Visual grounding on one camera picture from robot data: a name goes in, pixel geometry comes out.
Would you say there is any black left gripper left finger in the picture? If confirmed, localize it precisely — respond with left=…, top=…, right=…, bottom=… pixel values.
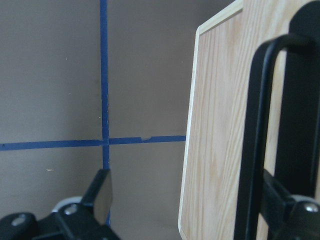
left=0, top=169, right=119, bottom=240

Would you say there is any brown paper table cover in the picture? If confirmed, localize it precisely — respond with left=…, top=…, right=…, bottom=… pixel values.
left=0, top=0, right=229, bottom=240

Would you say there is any wooden drawer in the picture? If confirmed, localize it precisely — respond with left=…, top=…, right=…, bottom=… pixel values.
left=178, top=0, right=320, bottom=240

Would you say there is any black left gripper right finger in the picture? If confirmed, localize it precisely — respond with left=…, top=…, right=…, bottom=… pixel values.
left=260, top=170, right=320, bottom=240

